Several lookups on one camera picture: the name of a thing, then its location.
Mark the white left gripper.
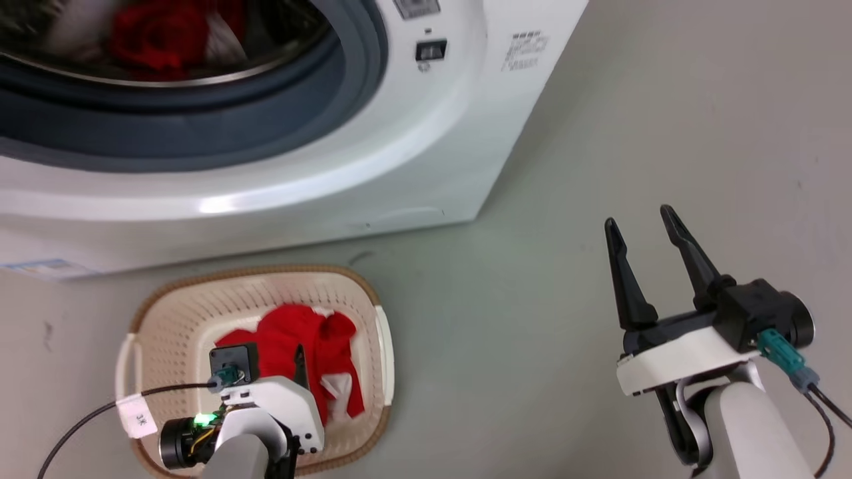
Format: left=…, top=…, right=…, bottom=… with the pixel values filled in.
left=220, top=344, right=325, bottom=456

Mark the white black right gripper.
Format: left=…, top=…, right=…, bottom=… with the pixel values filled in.
left=604, top=204, right=763, bottom=398

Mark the red garment with sleeves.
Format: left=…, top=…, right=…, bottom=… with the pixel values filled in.
left=213, top=303, right=366, bottom=426

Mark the beige perforated laundry basket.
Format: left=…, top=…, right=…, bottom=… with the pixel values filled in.
left=114, top=264, right=395, bottom=478

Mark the white front-load washing machine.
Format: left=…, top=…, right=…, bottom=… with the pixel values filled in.
left=0, top=0, right=590, bottom=280

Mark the white cloth piece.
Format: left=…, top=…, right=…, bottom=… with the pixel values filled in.
left=321, top=372, right=354, bottom=418

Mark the grey rubber door gasket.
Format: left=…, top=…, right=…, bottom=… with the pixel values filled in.
left=0, top=0, right=390, bottom=174

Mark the blue white energy sticker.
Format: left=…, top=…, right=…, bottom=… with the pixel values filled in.
left=0, top=258, right=102, bottom=280

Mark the black door latch socket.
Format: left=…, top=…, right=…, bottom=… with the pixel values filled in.
left=415, top=39, right=449, bottom=65

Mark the steel washer drum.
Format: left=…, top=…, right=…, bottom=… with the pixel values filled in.
left=0, top=0, right=333, bottom=88

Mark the grey rating plate sticker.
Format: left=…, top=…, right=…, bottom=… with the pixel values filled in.
left=392, top=0, right=441, bottom=20

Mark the red garment in drum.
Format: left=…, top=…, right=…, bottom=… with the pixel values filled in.
left=108, top=0, right=248, bottom=75

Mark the white garment in drum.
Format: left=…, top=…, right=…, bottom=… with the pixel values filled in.
left=41, top=0, right=119, bottom=62

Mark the white cable tag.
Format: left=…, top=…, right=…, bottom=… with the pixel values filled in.
left=116, top=393, right=158, bottom=440

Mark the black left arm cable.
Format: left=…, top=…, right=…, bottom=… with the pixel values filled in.
left=37, top=381, right=217, bottom=479

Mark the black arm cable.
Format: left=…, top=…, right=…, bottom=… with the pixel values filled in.
left=757, top=329, right=852, bottom=479
left=37, top=381, right=217, bottom=479

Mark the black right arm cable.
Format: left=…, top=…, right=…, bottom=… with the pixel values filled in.
left=757, top=329, right=852, bottom=479

